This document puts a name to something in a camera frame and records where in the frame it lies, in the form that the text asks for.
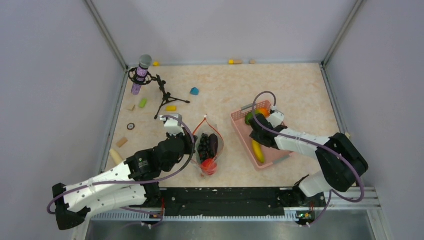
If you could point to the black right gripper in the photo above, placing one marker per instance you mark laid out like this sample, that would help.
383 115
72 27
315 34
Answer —
255 135

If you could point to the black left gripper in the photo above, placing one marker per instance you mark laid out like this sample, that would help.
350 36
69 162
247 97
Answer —
188 139

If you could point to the toy banana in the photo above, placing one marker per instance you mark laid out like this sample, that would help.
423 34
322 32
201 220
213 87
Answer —
257 150

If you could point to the pink plastic basket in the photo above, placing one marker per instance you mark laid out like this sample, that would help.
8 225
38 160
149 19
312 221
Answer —
272 156

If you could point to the toy mango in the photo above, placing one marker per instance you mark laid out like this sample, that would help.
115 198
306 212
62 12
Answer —
263 111

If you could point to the toy purple eggplant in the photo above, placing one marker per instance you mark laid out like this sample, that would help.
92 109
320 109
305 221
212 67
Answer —
213 144

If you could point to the clear orange zip bag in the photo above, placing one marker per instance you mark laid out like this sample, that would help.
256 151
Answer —
208 127

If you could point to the toy black grapes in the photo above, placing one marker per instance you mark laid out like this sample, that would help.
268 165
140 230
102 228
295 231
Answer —
204 147

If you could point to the toy red tomato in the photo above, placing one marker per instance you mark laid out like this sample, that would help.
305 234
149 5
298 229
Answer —
208 167

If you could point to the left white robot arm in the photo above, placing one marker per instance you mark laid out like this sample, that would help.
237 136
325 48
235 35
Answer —
134 182

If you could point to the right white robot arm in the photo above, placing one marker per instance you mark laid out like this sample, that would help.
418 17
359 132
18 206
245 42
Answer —
341 164

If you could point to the cream wooden cylinder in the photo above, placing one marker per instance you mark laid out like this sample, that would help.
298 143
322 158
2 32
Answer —
115 156

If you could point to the tan wooden block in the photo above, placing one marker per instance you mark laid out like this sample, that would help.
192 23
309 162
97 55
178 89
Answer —
122 141

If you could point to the green block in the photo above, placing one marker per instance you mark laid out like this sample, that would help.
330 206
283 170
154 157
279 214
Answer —
142 103

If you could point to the black microphone tripod stand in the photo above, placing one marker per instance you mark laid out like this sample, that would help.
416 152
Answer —
147 79

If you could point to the blue block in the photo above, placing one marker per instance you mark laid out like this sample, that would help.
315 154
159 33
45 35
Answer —
194 91

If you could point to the purple microphone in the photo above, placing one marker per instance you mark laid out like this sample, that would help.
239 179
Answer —
140 73

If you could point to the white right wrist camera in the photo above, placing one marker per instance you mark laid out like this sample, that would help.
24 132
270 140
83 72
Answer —
275 117

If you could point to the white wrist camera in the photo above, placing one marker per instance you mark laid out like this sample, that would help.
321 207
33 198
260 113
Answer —
275 117
172 126

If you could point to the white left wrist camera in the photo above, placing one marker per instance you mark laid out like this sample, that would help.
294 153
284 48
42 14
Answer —
172 126

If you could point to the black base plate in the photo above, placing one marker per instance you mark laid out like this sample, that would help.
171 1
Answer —
231 201

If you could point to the yellow tan cylinder at wall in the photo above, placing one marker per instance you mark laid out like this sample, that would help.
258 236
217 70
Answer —
235 62

